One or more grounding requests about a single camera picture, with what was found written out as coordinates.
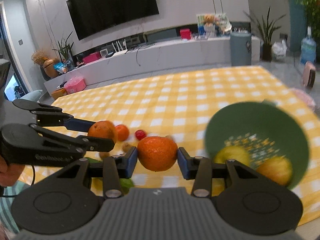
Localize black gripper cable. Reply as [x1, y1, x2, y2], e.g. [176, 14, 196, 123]
[2, 165, 35, 197]

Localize blue snack bag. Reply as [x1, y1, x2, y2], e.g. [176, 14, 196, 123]
[54, 61, 68, 74]

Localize white plastic bag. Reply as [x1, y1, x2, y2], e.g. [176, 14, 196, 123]
[271, 40, 288, 61]

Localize green cucumber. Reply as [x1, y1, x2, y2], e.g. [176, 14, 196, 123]
[85, 156, 135, 195]

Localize person's left hand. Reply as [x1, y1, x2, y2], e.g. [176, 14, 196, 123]
[0, 154, 25, 188]

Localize yellow checkered tablecloth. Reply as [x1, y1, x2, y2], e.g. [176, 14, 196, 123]
[19, 65, 320, 228]

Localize orange box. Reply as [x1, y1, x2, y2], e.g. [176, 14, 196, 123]
[51, 88, 68, 100]

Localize green bowl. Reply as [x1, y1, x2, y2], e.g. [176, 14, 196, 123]
[204, 100, 312, 190]

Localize small pink heater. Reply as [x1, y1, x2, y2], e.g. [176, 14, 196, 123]
[302, 62, 317, 89]

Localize large orange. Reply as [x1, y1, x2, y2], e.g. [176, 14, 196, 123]
[137, 136, 178, 172]
[87, 120, 118, 144]

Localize yellow lemon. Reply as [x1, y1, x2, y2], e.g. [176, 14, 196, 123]
[256, 156, 293, 187]

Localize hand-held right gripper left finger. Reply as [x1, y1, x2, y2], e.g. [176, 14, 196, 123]
[60, 146, 138, 199]

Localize dried flowers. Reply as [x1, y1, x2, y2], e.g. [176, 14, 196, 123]
[31, 50, 49, 65]

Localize tall-leaf plant in black pot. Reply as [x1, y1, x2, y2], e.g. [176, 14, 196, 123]
[244, 6, 287, 62]

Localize black wall television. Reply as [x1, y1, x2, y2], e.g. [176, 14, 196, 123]
[66, 0, 160, 41]

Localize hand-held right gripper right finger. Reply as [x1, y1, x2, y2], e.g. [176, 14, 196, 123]
[177, 147, 253, 198]

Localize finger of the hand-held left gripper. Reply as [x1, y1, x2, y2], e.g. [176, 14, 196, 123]
[25, 123, 116, 167]
[12, 99, 95, 132]

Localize pink box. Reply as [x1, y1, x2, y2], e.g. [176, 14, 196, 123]
[82, 52, 101, 64]

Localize white router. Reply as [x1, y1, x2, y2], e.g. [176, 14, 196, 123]
[111, 39, 128, 57]

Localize white television console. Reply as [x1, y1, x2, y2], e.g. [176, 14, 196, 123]
[44, 34, 262, 95]

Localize green potted plant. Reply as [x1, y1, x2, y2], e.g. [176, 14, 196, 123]
[52, 31, 74, 65]

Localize brown vase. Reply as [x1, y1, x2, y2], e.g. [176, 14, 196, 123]
[42, 58, 59, 78]

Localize leafy ivy plant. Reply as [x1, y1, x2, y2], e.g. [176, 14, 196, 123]
[295, 0, 320, 38]

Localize gift basket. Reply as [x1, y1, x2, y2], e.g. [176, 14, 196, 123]
[196, 13, 232, 39]

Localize small tangerine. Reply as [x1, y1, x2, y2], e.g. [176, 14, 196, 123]
[115, 124, 130, 142]

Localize grey-blue trash can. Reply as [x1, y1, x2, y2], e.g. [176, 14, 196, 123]
[229, 31, 252, 67]

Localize striped teal clothing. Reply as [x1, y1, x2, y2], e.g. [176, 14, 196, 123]
[0, 180, 33, 234]

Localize blue water jug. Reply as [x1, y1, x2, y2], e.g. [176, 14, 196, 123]
[300, 26, 317, 65]

